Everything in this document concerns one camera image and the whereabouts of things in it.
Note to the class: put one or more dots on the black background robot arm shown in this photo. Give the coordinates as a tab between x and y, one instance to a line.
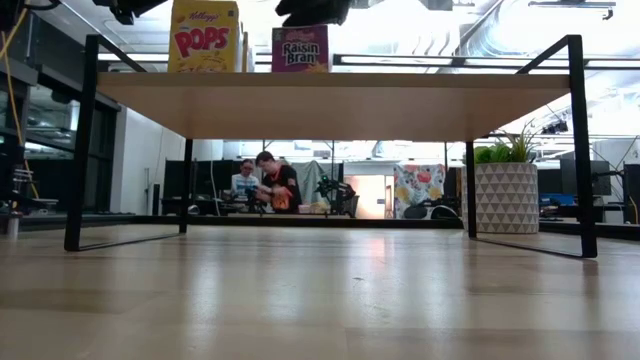
336	192
252	197

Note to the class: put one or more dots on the grey draped cloth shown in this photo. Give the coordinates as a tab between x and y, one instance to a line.
312	177

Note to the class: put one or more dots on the small white cylinder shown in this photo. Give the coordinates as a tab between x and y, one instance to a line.
13	226

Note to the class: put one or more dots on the succulent in white patterned pot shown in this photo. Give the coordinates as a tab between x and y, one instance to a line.
505	200

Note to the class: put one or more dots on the black monitor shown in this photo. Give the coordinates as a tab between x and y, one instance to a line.
585	177
172	180
632	195

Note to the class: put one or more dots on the wooden shelf with black frame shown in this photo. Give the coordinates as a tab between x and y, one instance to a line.
325	107

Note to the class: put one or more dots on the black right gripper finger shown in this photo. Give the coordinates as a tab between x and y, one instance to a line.
312	12

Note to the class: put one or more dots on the person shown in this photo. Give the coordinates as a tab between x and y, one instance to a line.
285	185
245	182

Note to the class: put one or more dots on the black metal table frame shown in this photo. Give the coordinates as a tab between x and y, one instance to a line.
380	223

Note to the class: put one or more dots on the black ceiling light rail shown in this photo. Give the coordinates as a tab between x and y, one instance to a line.
400	60

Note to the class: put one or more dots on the purple Raisin Bran cereal box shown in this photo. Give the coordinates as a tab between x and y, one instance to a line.
300	50

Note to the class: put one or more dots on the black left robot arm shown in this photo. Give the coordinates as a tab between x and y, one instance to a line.
127	10

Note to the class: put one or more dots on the floral patterned panel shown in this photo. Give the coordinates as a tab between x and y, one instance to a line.
419	187

